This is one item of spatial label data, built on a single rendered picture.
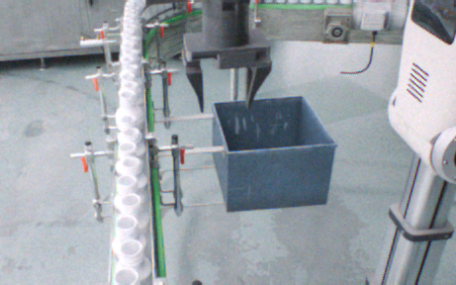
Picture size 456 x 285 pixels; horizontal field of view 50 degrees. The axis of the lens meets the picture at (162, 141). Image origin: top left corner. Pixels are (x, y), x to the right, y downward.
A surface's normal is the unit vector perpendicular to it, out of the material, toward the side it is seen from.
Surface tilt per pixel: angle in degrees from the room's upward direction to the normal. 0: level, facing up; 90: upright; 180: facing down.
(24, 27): 91
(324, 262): 0
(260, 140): 90
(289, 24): 90
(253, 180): 90
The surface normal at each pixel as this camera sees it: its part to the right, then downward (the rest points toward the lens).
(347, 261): -0.06, -0.85
